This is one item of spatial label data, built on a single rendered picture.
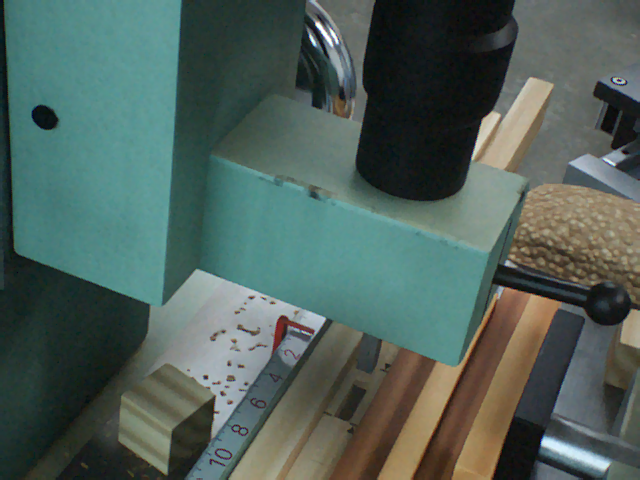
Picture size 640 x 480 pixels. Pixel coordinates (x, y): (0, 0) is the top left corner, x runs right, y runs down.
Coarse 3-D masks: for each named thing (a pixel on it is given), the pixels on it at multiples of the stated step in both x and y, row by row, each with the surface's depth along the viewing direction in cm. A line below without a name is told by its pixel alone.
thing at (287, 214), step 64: (256, 128) 54; (320, 128) 55; (256, 192) 52; (320, 192) 51; (384, 192) 51; (512, 192) 53; (256, 256) 54; (320, 256) 52; (384, 256) 51; (448, 256) 50; (384, 320) 53; (448, 320) 51
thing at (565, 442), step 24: (552, 336) 57; (576, 336) 57; (552, 360) 55; (528, 384) 54; (552, 384) 54; (528, 408) 52; (552, 408) 53; (528, 432) 52; (552, 432) 56; (576, 432) 56; (600, 432) 57; (504, 456) 53; (528, 456) 53; (552, 456) 56; (576, 456) 56; (600, 456) 56; (624, 456) 56
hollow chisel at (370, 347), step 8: (368, 336) 58; (368, 344) 58; (376, 344) 58; (360, 352) 59; (368, 352) 58; (376, 352) 58; (360, 360) 59; (368, 360) 59; (376, 360) 59; (360, 368) 59; (368, 368) 59
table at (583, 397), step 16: (544, 272) 77; (592, 336) 72; (608, 336) 72; (576, 352) 71; (592, 352) 71; (608, 352) 71; (576, 368) 70; (592, 368) 70; (576, 384) 68; (592, 384) 69; (608, 384) 69; (560, 400) 67; (576, 400) 67; (592, 400) 67; (608, 400) 68; (576, 416) 66; (592, 416) 66; (608, 416) 67; (608, 432) 66; (544, 464) 63
